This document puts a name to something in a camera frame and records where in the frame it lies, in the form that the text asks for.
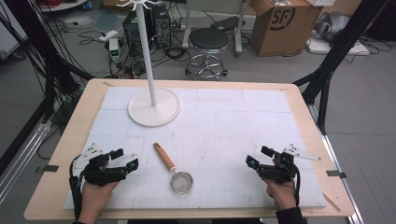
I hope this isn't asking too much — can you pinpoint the person's left hand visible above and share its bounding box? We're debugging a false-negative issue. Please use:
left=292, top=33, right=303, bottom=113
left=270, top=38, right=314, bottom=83
left=79, top=179, right=120, bottom=214

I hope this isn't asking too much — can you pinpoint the white foam mat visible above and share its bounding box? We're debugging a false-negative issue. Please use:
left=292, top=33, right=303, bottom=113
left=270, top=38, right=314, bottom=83
left=63, top=86, right=328, bottom=210

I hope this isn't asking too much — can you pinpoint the white flat board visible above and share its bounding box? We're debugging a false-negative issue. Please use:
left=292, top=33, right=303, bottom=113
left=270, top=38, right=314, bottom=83
left=305, top=36, right=372, bottom=57

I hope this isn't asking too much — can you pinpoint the black metal frame stand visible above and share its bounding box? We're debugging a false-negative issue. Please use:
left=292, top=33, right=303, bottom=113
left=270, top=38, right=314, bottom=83
left=291, top=0, right=391, bottom=136
left=0, top=0, right=95, bottom=125

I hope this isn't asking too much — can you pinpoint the white power meter box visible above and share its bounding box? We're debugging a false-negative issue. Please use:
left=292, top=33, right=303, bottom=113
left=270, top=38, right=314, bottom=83
left=108, top=37, right=121, bottom=63

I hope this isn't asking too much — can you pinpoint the black round stool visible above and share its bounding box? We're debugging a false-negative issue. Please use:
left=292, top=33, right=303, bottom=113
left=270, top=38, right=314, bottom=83
left=185, top=27, right=230, bottom=81

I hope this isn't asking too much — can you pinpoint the black computer tower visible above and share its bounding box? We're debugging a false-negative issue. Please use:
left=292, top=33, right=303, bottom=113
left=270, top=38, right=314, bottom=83
left=121, top=3, right=173, bottom=54

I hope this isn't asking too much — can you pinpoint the coiled black floor cable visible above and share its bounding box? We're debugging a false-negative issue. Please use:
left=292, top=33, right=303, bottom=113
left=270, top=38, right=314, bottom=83
left=163, top=46, right=191, bottom=63

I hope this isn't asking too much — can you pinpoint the aluminium rail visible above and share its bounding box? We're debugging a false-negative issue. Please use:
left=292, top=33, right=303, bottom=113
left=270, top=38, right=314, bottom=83
left=0, top=120, right=53, bottom=204
left=307, top=104, right=364, bottom=224

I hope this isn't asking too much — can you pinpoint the black flat bag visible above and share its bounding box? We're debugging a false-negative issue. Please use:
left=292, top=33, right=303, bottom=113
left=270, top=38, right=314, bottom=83
left=210, top=15, right=248, bottom=33

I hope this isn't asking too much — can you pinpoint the white power strip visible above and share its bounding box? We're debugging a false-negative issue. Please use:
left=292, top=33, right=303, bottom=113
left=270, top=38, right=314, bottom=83
left=98, top=29, right=120, bottom=43

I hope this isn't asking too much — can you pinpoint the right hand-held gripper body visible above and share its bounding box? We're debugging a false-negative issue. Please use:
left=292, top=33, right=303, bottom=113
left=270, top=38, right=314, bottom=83
left=257, top=143, right=322, bottom=185

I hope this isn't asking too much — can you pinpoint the grey rounded appliance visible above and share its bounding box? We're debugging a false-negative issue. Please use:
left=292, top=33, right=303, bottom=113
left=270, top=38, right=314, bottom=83
left=313, top=10, right=352, bottom=43

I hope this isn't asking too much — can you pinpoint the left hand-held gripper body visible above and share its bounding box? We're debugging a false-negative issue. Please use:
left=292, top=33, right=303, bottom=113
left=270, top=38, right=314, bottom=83
left=73, top=143, right=138, bottom=188

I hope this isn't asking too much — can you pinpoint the black tape strip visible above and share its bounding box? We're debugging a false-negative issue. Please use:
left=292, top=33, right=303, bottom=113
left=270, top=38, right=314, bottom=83
left=34, top=164, right=60, bottom=175
left=325, top=169, right=347, bottom=179

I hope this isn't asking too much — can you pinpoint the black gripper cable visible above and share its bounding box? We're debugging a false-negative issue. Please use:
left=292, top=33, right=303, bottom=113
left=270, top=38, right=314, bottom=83
left=292, top=167, right=303, bottom=207
left=68, top=154, right=84, bottom=220

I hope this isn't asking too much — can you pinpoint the white hook stand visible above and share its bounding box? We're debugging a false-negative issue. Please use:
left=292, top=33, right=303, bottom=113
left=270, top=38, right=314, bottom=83
left=115, top=0, right=182, bottom=128

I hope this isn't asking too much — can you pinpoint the brown cardboard box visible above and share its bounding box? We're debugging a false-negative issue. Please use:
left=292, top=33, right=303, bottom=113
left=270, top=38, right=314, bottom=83
left=249, top=0, right=324, bottom=58

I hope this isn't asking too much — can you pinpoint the wooden handled mesh strainer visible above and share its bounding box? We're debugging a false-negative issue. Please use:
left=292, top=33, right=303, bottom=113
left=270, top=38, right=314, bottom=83
left=152, top=142, right=194, bottom=196

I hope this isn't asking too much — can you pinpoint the person's right hand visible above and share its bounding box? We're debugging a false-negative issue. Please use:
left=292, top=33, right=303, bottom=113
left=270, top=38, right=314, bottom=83
left=264, top=157, right=297, bottom=212

